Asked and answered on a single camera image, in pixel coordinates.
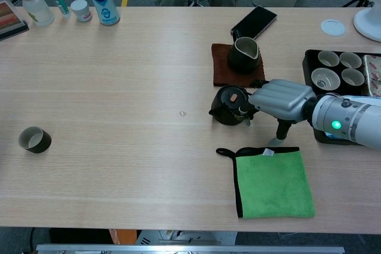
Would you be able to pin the frosted bottle with wooden cap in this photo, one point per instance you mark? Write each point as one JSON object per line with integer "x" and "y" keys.
{"x": 38, "y": 11}

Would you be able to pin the aluminium profile rail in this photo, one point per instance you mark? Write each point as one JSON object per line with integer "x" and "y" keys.
{"x": 190, "y": 249}

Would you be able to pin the gold foil packet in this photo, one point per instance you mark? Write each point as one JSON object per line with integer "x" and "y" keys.
{"x": 372, "y": 72}

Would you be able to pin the black smartphone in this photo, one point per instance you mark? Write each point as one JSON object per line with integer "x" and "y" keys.
{"x": 256, "y": 20}

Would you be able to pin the brown cloth mat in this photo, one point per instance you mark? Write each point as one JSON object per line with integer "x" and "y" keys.
{"x": 220, "y": 66}

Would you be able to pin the white robot base chassis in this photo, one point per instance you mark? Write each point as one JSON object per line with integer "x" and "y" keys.
{"x": 184, "y": 236}

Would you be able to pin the dark teacup with pale inside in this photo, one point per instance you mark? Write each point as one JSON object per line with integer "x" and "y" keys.
{"x": 41, "y": 144}

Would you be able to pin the black serving tray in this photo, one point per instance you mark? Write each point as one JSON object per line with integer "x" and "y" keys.
{"x": 307, "y": 66}

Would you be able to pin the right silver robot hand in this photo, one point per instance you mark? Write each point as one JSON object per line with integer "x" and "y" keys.
{"x": 282, "y": 99}

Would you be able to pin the small white jar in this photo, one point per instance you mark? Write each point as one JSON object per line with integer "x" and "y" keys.
{"x": 81, "y": 11}

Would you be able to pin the dark ceramic teapot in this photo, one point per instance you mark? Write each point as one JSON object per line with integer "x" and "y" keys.
{"x": 223, "y": 112}

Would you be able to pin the orange panel under table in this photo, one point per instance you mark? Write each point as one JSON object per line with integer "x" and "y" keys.
{"x": 125, "y": 236}

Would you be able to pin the dark ceramic fairness pitcher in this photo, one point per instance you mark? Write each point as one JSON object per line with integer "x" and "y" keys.
{"x": 241, "y": 61}

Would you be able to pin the green microfiber cloth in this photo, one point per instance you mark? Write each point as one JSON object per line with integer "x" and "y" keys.
{"x": 274, "y": 185}

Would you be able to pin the translucent cup with dark object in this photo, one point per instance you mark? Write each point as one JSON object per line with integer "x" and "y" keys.
{"x": 325, "y": 79}

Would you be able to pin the small white green tube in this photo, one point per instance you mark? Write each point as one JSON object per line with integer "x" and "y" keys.
{"x": 61, "y": 4}

